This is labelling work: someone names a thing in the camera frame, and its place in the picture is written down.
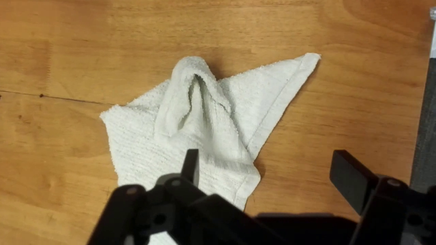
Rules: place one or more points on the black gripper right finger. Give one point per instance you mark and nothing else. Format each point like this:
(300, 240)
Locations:
(386, 204)

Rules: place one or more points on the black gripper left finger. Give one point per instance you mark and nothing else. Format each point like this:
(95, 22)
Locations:
(137, 212)

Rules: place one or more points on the white cloth towel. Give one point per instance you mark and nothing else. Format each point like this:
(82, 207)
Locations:
(213, 117)

